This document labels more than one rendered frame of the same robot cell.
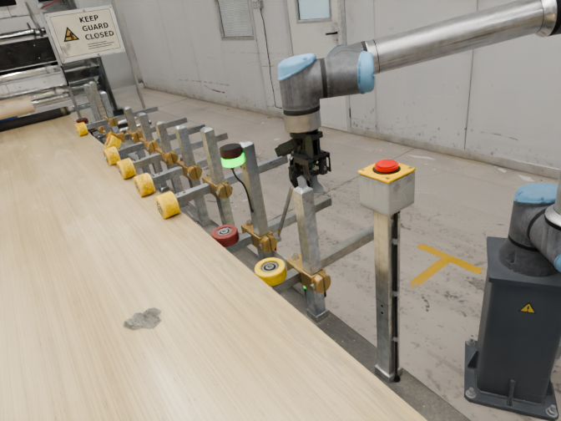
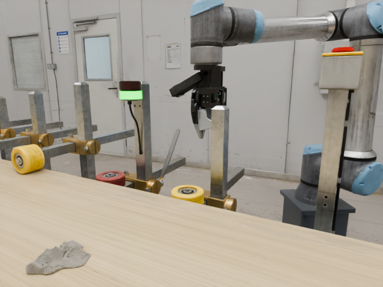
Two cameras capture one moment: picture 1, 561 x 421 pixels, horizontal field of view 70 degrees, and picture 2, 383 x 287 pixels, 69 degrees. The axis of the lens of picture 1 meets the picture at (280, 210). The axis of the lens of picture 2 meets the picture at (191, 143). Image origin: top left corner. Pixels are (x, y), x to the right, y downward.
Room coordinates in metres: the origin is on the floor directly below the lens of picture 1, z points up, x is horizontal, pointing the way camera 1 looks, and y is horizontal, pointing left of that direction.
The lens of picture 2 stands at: (0.29, 0.37, 1.17)
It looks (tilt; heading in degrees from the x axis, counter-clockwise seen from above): 13 degrees down; 329
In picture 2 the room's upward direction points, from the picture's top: straight up
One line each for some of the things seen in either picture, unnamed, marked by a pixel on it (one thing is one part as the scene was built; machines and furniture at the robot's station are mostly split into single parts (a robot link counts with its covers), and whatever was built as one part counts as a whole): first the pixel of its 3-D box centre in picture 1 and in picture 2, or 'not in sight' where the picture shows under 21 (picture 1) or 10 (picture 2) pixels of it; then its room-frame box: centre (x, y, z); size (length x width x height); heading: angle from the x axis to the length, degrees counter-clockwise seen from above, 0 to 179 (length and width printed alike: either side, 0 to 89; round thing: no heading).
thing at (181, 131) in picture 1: (194, 183); (42, 153); (1.50, 0.32, 0.89); 0.04 x 0.04 x 0.48; 31
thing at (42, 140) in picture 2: (189, 169); (37, 139); (1.52, 0.34, 0.95); 0.14 x 0.06 x 0.05; 31
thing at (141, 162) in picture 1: (178, 149); (13, 130); (1.78, 0.42, 0.95); 0.50 x 0.04 x 0.04; 121
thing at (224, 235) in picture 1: (227, 245); (111, 192); (1.06, 0.18, 0.85); 0.08 x 0.08 x 0.11
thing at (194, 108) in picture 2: (297, 174); (196, 108); (0.97, -0.06, 1.09); 0.05 x 0.02 x 0.09; 121
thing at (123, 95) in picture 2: (232, 159); (130, 94); (1.05, 0.11, 1.13); 0.06 x 0.06 x 0.02
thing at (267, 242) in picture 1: (258, 236); (138, 184); (1.09, 0.08, 0.85); 0.14 x 0.06 x 0.05; 31
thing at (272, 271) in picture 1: (272, 282); (187, 210); (0.84, 0.05, 0.85); 0.08 x 0.08 x 0.11
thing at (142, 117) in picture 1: (155, 159); not in sight; (1.93, 0.58, 0.87); 0.04 x 0.04 x 0.48; 31
